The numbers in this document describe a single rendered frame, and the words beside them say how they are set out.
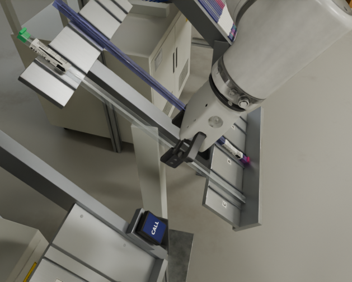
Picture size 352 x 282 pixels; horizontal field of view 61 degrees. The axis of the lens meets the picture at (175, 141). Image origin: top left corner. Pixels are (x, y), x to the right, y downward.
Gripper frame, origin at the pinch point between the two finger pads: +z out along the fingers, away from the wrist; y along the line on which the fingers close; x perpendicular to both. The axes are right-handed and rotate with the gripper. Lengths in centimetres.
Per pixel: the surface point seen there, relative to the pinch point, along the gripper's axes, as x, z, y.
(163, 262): -8.8, 12.1, -16.1
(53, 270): 8.6, 10.2, -24.1
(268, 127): -78, 55, 99
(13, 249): 14.6, 40.2, -16.0
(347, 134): -116, 31, 103
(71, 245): 7.7, 10.1, -20.0
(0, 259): 15.8, 41.0, -18.7
